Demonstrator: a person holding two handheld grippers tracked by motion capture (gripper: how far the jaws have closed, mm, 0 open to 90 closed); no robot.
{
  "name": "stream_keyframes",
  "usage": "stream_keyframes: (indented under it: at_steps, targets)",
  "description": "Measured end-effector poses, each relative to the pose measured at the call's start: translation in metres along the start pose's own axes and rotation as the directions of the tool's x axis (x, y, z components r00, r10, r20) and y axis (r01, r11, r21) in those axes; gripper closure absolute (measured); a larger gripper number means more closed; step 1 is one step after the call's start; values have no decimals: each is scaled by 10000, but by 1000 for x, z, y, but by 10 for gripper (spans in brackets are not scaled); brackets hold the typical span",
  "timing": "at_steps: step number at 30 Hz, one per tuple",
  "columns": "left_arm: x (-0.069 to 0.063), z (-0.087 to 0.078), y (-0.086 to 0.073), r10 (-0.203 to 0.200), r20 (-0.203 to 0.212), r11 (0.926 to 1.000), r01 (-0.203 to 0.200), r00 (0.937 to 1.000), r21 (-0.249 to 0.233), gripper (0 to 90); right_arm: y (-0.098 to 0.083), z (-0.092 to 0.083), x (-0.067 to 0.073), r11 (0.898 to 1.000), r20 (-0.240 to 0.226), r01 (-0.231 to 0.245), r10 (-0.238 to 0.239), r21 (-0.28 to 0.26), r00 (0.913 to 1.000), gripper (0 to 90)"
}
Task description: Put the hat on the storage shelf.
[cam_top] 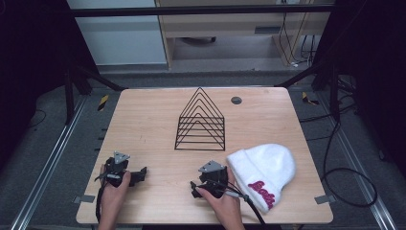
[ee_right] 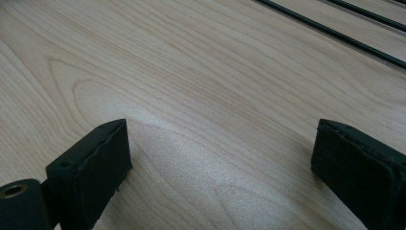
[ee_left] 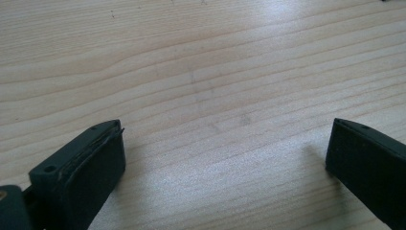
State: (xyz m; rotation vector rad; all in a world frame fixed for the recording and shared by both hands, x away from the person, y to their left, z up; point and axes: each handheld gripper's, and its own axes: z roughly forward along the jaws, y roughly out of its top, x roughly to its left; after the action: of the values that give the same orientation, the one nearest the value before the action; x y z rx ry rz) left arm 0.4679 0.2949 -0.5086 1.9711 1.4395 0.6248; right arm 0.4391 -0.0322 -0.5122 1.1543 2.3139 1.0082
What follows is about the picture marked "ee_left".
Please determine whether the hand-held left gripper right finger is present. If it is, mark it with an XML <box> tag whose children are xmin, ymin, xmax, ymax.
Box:
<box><xmin>325</xmin><ymin>117</ymin><xmax>406</xmax><ymax>230</ymax></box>

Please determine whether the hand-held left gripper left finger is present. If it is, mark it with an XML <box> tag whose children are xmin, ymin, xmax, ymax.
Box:
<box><xmin>22</xmin><ymin>119</ymin><xmax>126</xmax><ymax>230</ymax></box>

